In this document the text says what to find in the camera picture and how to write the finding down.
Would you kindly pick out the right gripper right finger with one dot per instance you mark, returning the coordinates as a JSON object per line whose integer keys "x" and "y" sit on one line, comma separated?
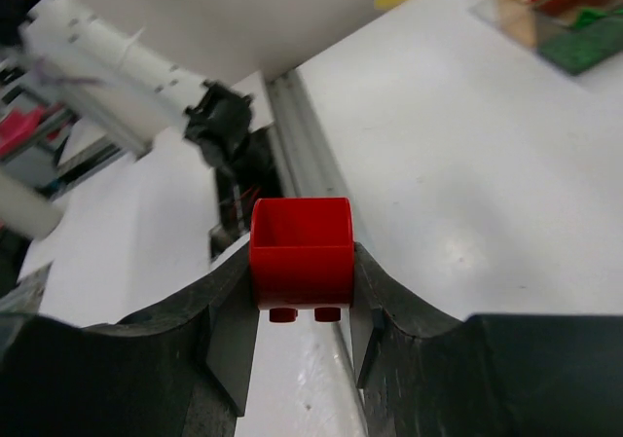
{"x": 423, "y": 372}

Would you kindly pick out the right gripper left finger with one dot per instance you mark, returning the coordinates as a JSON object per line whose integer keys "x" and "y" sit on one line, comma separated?
{"x": 180, "y": 367}

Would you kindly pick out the red rounded lego brick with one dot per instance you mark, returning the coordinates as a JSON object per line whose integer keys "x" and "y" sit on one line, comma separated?
{"x": 301, "y": 256}

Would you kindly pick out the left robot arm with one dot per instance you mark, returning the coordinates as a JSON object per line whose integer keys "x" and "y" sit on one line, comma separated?
{"x": 81, "y": 90}

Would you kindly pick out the clear compartment container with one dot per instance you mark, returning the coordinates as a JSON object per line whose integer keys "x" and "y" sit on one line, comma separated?
{"x": 572, "y": 35}

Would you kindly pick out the aluminium rail front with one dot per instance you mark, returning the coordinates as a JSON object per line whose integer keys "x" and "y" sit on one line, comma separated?
{"x": 308, "y": 169}

